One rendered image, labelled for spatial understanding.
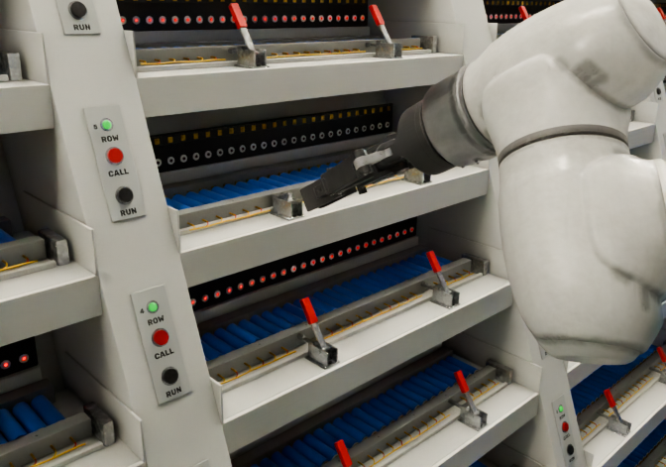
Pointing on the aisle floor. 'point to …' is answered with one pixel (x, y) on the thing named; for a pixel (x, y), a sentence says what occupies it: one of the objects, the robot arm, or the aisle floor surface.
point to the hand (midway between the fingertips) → (327, 190)
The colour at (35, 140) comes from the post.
